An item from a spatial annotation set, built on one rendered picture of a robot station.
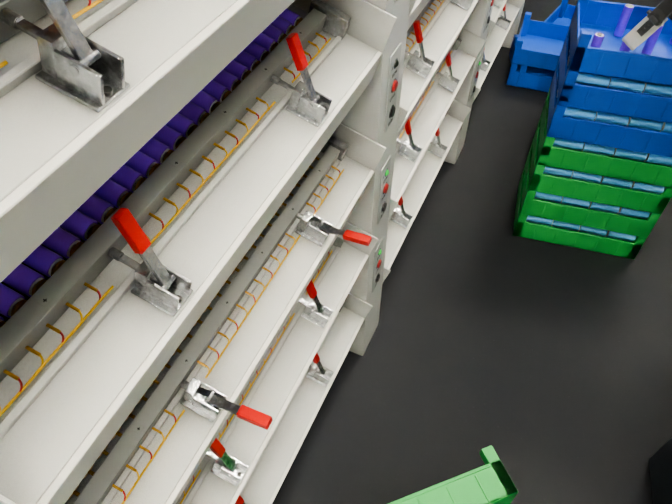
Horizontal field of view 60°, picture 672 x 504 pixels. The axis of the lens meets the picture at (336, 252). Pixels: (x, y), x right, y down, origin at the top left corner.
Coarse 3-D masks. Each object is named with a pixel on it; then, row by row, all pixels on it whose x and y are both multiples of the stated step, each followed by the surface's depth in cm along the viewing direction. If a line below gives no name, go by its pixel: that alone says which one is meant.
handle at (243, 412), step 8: (208, 400) 60; (216, 400) 60; (224, 400) 60; (224, 408) 59; (232, 408) 59; (240, 408) 59; (248, 408) 59; (240, 416) 58; (248, 416) 58; (256, 416) 58; (264, 416) 58; (256, 424) 58; (264, 424) 57
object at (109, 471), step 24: (336, 168) 83; (312, 192) 79; (288, 216) 75; (264, 240) 72; (264, 264) 72; (240, 288) 67; (264, 288) 70; (216, 312) 65; (192, 336) 63; (192, 360) 61; (216, 360) 64; (168, 384) 59; (144, 408) 57; (144, 432) 56; (168, 432) 58; (120, 456) 54; (96, 480) 53
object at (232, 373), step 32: (352, 160) 87; (320, 192) 82; (352, 192) 83; (288, 256) 74; (320, 256) 76; (224, 288) 70; (256, 288) 71; (288, 288) 72; (256, 320) 68; (224, 352) 65; (256, 352) 66; (224, 384) 63; (192, 416) 61; (224, 416) 61; (160, 448) 58; (192, 448) 59; (128, 480) 56; (160, 480) 56
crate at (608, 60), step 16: (592, 0) 122; (576, 16) 120; (592, 16) 125; (608, 16) 124; (640, 16) 122; (576, 32) 115; (592, 32) 124; (608, 32) 124; (624, 32) 124; (576, 48) 111; (592, 48) 110; (608, 48) 120; (640, 48) 120; (656, 48) 120; (576, 64) 113; (592, 64) 112; (608, 64) 112; (624, 64) 111; (640, 64) 110; (656, 64) 109; (640, 80) 112; (656, 80) 111
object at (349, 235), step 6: (318, 228) 76; (324, 228) 76; (330, 228) 75; (336, 228) 75; (336, 234) 75; (342, 234) 75; (348, 234) 74; (354, 234) 74; (360, 234) 74; (348, 240) 75; (354, 240) 74; (360, 240) 74; (366, 240) 73
